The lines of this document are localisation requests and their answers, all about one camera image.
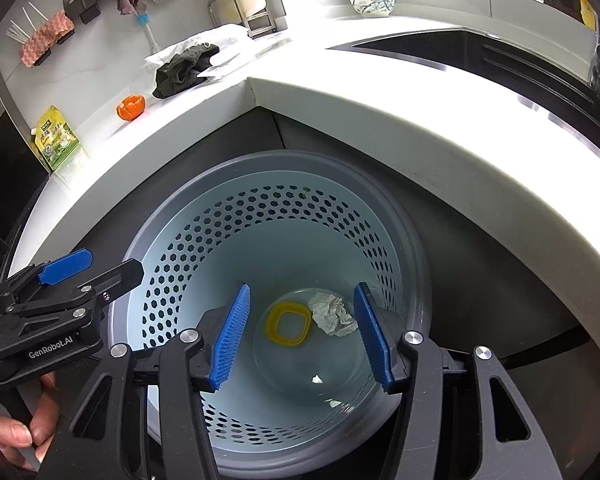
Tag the grey perforated waste bin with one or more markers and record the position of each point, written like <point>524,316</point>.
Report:
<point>205,240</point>

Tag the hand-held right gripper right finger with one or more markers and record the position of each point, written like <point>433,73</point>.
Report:
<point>372,330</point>

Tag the person's left hand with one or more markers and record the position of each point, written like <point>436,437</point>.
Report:
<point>42,425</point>

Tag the dark kitchen sink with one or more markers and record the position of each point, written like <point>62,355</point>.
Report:
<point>455,50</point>

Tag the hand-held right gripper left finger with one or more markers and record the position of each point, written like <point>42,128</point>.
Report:
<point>230,335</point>

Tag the crumpled white paper ball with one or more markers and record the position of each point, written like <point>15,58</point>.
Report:
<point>332,312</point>

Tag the metal cutting board rack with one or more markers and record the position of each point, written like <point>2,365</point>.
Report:
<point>260,22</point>

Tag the bundle of white chopsticks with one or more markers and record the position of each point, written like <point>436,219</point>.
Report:
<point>17,32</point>

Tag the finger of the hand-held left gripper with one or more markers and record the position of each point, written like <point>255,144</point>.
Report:
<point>115,280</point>
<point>65,265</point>

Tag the blue white bottle brush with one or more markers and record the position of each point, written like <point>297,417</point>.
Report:
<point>150,37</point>

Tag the yellow detergent bottle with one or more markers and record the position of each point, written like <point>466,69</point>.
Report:
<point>587,15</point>

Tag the dark grey cloth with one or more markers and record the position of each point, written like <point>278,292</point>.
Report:
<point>180,72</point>

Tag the white patterned bowl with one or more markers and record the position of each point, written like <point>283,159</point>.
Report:
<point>372,7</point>

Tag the green yellow pouch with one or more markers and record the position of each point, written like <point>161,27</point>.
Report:
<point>57,140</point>

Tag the orange peel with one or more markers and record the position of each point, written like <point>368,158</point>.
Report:
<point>130,110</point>

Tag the white paper towel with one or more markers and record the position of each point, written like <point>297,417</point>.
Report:
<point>205,37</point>

